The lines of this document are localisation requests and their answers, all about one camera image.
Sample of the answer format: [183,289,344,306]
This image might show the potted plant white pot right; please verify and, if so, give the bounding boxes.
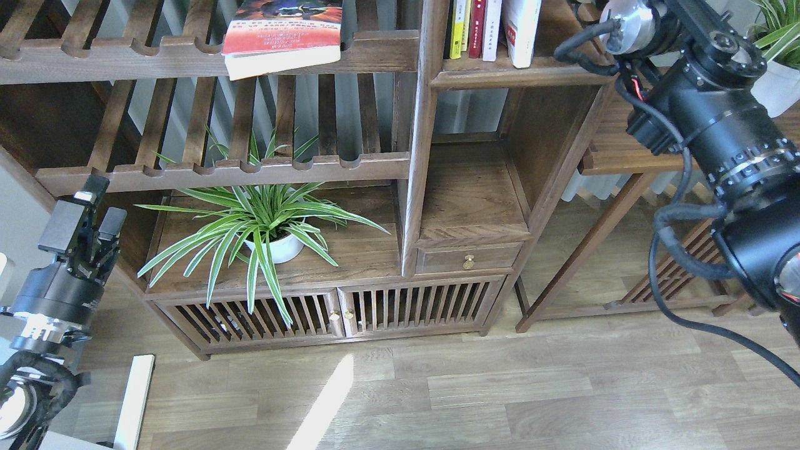
[747,0,800,118]

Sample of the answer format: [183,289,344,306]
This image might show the dark wooden bookshelf cabinet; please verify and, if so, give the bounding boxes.
[2,1,612,359]

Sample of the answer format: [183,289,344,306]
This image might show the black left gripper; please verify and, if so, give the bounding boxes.
[11,174,128,329]

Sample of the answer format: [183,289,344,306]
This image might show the left slatted cabinet door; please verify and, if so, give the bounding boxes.
[156,292,345,355]

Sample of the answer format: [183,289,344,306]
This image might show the pale lilac white book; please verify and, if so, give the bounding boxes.
[482,0,503,62]

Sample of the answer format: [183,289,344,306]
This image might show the spider plant white pot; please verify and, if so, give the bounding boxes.
[135,125,389,328]

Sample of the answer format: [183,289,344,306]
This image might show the small drawer brass knob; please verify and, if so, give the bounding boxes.
[414,242,524,276]

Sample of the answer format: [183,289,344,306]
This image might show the red orange cover book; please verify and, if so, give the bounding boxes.
[222,1,343,81]

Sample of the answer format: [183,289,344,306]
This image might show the dark red upright book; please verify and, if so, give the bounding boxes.
[467,0,486,59]

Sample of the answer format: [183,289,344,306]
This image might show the white table leg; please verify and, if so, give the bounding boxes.
[112,354,156,449]

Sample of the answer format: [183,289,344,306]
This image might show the yellow upright book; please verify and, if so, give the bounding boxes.
[445,0,468,59]

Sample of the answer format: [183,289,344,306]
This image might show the wooden side table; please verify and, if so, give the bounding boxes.
[515,99,764,333]

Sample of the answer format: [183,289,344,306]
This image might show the cream thin upright book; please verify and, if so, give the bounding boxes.
[460,0,473,53]

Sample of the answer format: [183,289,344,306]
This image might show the slatted cabinet door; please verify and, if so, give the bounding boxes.
[338,276,504,339]
[156,292,345,355]

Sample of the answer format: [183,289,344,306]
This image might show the right slatted cabinet door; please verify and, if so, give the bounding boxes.
[338,276,504,339]

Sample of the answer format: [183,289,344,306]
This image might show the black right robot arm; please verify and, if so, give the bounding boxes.
[554,1,799,339]

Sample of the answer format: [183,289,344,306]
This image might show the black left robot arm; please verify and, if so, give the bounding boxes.
[2,174,128,449]

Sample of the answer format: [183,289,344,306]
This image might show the large white book red stamp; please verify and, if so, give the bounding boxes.
[502,1,543,69]

